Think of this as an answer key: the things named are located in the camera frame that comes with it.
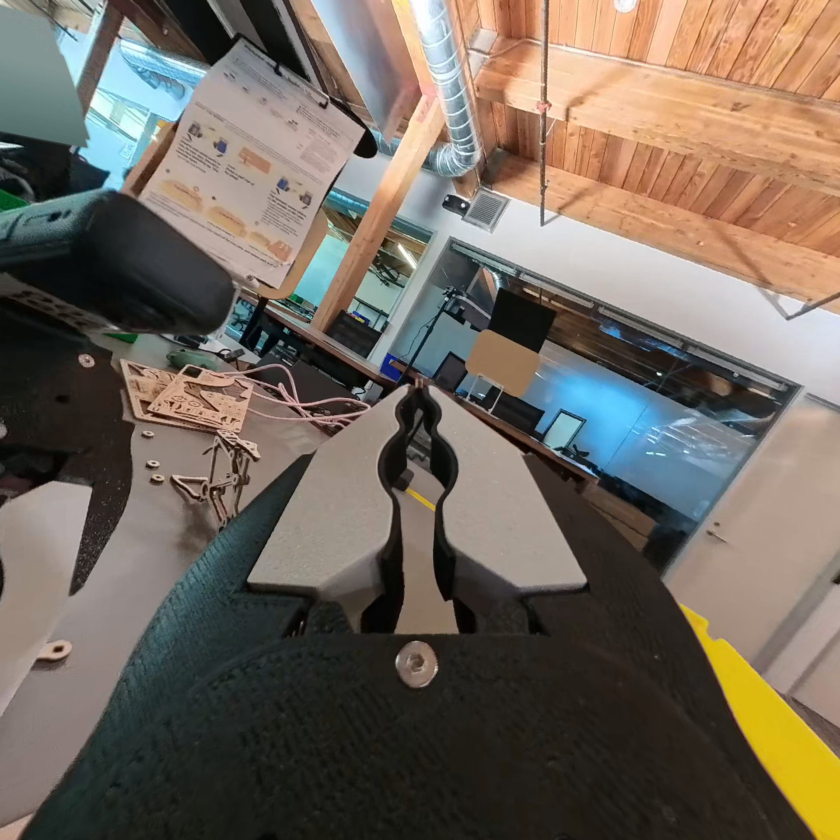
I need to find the hanging threaded rod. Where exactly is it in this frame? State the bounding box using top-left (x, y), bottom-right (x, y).
top-left (538, 0), bottom-right (559, 226)

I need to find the grey rectangular duct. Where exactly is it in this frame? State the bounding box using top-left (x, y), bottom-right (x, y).
top-left (308, 0), bottom-right (421, 135)

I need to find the lattice-cut wooden sheet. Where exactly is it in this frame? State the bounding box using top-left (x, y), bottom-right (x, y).
top-left (0, 272), bottom-right (99, 332)

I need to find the pink cable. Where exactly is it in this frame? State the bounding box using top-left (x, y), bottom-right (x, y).
top-left (243, 363), bottom-right (371, 431)

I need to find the wooden support post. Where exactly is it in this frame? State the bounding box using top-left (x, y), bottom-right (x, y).
top-left (310, 95), bottom-right (447, 332)

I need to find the wooden clipboard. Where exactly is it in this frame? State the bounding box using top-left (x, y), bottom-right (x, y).
top-left (121, 121), bottom-right (329, 299)

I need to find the tan sign board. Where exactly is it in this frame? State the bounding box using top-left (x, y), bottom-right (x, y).
top-left (466, 330), bottom-right (541, 397)

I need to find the laser-cut wooden parts sheet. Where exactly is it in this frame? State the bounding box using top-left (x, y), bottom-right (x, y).
top-left (147, 366), bottom-right (255, 433)
top-left (119, 359), bottom-right (198, 423)

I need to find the wall vent grille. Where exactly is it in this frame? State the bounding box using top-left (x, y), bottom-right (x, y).
top-left (462, 188), bottom-right (511, 232)

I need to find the black camera stand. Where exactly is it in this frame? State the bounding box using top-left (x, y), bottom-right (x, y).
top-left (394, 285), bottom-right (473, 385)

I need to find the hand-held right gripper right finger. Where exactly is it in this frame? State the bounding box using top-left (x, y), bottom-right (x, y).
top-left (420, 385), bottom-right (588, 634)

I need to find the silver round ventilation duct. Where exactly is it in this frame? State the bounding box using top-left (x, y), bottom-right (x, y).
top-left (410, 0), bottom-right (483, 177)

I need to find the white-screen computer monitor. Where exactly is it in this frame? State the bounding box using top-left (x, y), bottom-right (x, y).
top-left (545, 409), bottom-right (587, 450)

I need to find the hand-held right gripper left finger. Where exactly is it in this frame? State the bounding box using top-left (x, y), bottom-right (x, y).
top-left (247, 385), bottom-right (421, 634)

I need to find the assembled wooden linkage model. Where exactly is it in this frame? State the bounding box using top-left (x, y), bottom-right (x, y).
top-left (171, 433), bottom-right (262, 531)

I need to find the green plastic bin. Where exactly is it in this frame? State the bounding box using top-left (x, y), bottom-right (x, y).
top-left (0, 189), bottom-right (142, 343)

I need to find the yellow plastic bin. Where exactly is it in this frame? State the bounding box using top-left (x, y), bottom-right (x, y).
top-left (679, 604), bottom-right (840, 840)

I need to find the black flat panel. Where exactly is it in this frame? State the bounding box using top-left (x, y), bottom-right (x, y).
top-left (489, 289), bottom-right (557, 355)

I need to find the printed instruction sheet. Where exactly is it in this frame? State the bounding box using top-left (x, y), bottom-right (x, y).
top-left (139, 41), bottom-right (366, 290)

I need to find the grey door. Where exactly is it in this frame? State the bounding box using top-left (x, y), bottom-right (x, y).
top-left (663, 394), bottom-right (840, 716)

